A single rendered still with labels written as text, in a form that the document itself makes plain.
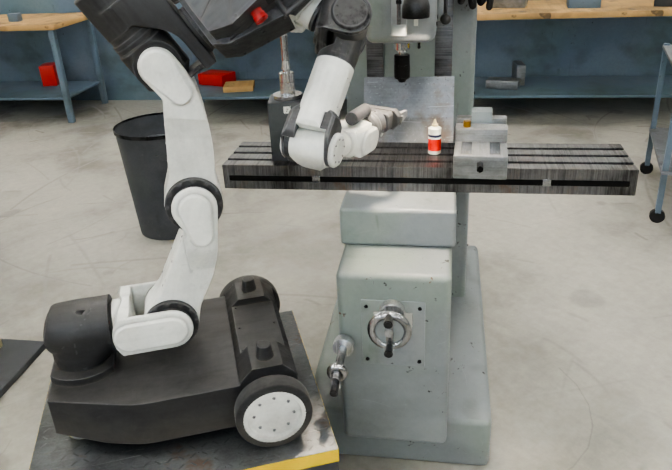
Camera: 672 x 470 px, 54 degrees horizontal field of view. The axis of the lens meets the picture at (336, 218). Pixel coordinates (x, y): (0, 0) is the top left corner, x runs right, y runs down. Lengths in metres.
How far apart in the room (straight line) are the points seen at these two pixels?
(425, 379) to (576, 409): 0.77
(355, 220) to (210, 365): 0.58
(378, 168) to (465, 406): 0.82
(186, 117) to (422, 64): 1.07
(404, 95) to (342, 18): 0.96
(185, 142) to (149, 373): 0.63
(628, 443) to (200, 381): 1.46
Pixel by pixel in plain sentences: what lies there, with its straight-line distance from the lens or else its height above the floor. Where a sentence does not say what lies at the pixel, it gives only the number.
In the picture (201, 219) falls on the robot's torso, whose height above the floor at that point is 0.99.
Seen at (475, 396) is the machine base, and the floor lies 0.20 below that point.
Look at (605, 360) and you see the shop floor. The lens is 2.87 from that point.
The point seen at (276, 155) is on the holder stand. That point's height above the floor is 0.97.
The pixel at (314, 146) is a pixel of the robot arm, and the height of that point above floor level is 1.20.
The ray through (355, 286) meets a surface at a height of 0.71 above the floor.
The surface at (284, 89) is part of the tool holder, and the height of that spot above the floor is 1.17.
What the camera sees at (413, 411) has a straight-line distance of 2.08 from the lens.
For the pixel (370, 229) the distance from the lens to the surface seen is 1.94.
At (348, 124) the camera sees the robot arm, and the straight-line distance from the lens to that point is 1.70.
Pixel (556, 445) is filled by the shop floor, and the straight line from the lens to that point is 2.45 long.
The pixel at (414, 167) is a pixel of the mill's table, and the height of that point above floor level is 0.95.
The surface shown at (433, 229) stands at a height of 0.81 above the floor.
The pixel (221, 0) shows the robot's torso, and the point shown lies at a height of 1.50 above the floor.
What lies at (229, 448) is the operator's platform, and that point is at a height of 0.40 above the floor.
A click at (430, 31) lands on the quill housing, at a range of 1.92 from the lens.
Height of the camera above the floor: 1.66
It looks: 25 degrees down
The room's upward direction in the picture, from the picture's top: 3 degrees counter-clockwise
